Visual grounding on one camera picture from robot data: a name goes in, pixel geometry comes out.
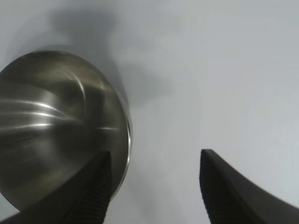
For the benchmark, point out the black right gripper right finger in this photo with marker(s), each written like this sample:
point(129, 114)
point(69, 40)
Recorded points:
point(229, 198)

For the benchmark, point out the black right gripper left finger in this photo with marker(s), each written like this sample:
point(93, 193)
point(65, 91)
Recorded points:
point(81, 198)

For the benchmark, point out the stainless steel mixing bowl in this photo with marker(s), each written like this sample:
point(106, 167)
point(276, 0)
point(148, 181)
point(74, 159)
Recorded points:
point(58, 116)

